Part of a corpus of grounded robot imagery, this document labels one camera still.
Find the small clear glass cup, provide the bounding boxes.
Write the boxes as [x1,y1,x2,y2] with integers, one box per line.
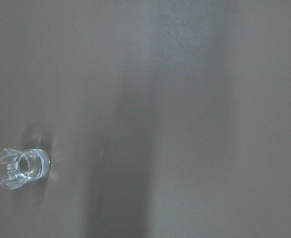
[0,148,51,189]

